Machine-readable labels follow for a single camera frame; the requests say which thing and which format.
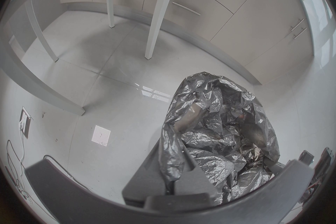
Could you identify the black plastic bag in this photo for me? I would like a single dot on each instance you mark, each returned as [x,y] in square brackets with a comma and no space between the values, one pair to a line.
[223,112]

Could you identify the white chair with grey seat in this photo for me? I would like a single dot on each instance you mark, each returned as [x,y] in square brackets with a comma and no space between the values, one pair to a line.
[154,20]

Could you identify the beige floor cabinet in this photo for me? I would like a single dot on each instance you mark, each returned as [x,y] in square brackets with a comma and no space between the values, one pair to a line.
[236,20]

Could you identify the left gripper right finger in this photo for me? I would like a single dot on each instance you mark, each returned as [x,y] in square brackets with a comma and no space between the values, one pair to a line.
[196,183]

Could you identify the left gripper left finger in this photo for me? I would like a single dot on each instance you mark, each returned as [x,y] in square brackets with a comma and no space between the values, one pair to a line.
[147,178]

